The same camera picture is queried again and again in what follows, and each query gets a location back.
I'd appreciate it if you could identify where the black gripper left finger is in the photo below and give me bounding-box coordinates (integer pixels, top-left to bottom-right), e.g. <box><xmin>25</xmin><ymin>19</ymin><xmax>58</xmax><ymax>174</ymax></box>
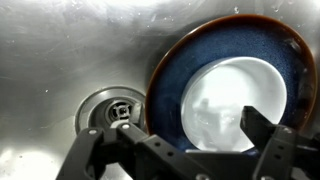
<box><xmin>55</xmin><ymin>120</ymin><xmax>216</xmax><ymax>180</ymax></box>

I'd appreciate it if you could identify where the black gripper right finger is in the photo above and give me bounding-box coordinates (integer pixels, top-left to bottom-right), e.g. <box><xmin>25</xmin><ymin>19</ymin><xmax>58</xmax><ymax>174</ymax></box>
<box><xmin>239</xmin><ymin>105</ymin><xmax>320</xmax><ymax>180</ymax></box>

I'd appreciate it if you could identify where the white small plate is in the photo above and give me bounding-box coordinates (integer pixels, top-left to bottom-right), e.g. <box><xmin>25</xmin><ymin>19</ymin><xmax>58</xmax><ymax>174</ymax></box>
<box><xmin>180</xmin><ymin>56</ymin><xmax>288</xmax><ymax>154</ymax></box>

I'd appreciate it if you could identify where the metal sink drain strainer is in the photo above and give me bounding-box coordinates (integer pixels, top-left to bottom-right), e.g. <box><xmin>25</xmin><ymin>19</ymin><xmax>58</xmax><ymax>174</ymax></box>
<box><xmin>74</xmin><ymin>85</ymin><xmax>148</xmax><ymax>135</ymax></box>

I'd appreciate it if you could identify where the stainless steel sink basin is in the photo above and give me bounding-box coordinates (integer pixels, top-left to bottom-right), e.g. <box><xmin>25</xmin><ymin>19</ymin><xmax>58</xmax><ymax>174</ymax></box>
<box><xmin>0</xmin><ymin>0</ymin><xmax>320</xmax><ymax>180</ymax></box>

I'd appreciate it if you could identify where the blue plate with brown rim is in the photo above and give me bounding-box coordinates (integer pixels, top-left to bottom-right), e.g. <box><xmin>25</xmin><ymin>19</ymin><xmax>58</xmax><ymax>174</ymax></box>
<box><xmin>145</xmin><ymin>13</ymin><xmax>318</xmax><ymax>157</ymax></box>

